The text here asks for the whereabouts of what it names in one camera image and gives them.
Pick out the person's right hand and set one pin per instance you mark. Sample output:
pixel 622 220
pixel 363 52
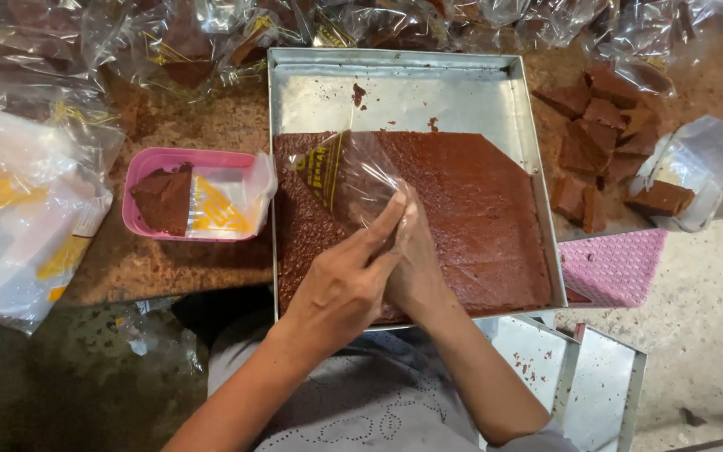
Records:
pixel 418 276

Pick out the person's left hand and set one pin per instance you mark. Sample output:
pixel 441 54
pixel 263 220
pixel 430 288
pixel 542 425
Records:
pixel 336 289

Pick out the person's right fingers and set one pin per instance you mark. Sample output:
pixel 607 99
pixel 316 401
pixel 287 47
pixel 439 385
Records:
pixel 413 207

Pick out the clear yellow-printed plastic bag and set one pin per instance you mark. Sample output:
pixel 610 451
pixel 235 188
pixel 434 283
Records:
pixel 342 179

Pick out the brown cake slab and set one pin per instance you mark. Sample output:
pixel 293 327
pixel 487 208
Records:
pixel 481 213

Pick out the square metal baking tray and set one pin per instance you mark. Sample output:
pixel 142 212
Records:
pixel 399 94

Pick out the crumpled yellow-printed plastic bag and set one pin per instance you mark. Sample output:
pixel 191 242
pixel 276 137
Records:
pixel 229 201

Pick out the empty metal tray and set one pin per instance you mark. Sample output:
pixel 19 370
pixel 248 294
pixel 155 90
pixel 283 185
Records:
pixel 606 389
pixel 534 358

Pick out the pile of cut cake pieces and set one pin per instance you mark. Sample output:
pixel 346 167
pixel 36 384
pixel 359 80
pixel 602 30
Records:
pixel 594 138

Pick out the grey patterned shirt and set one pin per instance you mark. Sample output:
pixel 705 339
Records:
pixel 368 402

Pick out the pink perforated plastic basket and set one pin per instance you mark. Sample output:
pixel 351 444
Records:
pixel 612 267

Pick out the rectangular brown cake piece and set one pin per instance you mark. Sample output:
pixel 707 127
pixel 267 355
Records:
pixel 659 198

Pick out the triangular brown cake piece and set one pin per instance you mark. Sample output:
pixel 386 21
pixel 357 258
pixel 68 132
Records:
pixel 164 201

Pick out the pink plastic container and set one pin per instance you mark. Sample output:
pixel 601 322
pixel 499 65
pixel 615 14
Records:
pixel 148 169

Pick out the heap of bagged cake pieces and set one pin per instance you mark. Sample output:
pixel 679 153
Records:
pixel 211 31

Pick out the crumpled plastic scrap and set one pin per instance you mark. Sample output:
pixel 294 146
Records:
pixel 154 339

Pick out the open clear plastic bag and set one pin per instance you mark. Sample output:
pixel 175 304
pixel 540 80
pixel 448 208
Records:
pixel 700 150

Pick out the dark metal rod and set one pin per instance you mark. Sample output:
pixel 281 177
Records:
pixel 722 433

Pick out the stack of empty plastic bags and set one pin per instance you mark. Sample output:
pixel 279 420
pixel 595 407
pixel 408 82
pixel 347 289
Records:
pixel 22 213

